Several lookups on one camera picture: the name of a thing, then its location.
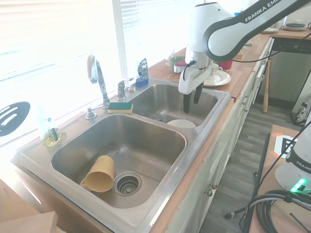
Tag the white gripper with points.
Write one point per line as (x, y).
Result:
(190, 80)

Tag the white plate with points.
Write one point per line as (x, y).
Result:
(181, 123)

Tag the black slotted spatula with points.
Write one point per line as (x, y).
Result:
(17, 116)

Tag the white mug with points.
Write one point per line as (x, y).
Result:
(279, 24)

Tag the clear wine glass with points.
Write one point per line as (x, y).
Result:
(170, 54)

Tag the small green object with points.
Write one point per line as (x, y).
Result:
(248, 44)

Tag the blue dish soap bottle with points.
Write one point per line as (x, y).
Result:
(142, 72)

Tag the clear bottle yellow liquid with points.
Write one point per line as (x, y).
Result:
(48, 131)

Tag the red cup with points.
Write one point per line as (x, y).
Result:
(226, 64)

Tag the stainless steel double sink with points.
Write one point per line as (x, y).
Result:
(170, 157)

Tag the white kitchen cabinet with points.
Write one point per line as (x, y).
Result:
(218, 170)

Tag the chrome sink faucet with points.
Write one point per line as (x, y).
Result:
(102, 82)

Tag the wrist camera with red mount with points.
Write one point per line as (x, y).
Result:
(179, 68)

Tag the yellow plastic cup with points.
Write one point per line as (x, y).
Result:
(100, 173)

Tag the white window blinds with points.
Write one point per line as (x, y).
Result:
(131, 12)

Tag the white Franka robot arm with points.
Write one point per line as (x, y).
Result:
(218, 41)

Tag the cream flat plate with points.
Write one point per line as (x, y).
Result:
(269, 30)

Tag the black dishwasher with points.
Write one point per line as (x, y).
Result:
(286, 47)

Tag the chrome soap dispenser pump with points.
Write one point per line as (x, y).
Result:
(90, 114)

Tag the cream dinner plate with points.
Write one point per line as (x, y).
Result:
(222, 78)

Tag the white floral teacup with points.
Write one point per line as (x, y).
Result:
(215, 69)

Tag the white fiducial marker sheet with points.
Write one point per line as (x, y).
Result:
(279, 145)

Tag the green ceramic bowl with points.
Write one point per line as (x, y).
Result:
(175, 59)

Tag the stack of plates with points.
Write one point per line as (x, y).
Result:
(295, 27)

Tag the metal drain strainer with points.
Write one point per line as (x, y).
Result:
(128, 183)

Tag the yellow green sponge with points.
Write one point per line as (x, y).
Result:
(120, 108)

